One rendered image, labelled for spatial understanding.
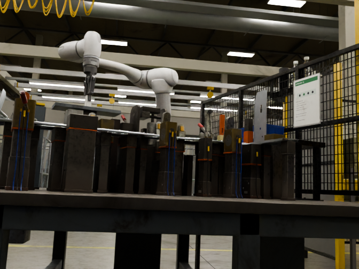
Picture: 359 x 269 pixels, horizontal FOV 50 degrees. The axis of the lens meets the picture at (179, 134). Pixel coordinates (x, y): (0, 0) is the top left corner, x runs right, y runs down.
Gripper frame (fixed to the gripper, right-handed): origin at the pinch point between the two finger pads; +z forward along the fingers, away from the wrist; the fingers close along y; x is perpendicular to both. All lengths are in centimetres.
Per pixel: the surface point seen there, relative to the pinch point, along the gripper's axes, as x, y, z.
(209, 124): 66, 28, 8
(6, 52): 58, -609, -211
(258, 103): 90, 46, -6
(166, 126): 17, 57, 18
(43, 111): -24.0, -1.8, 9.2
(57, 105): -17.7, 1.8, 5.6
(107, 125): 3.1, 21.4, 15.9
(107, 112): 9.7, 6.1, 5.6
